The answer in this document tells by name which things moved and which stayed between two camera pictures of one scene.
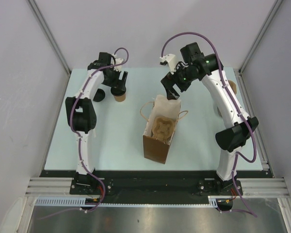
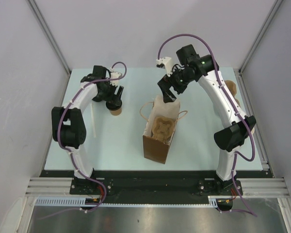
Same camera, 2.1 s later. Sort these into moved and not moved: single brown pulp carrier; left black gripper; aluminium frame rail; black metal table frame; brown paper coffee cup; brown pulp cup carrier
Moved: left black gripper; brown paper coffee cup
Not moved: brown pulp cup carrier; black metal table frame; single brown pulp carrier; aluminium frame rail
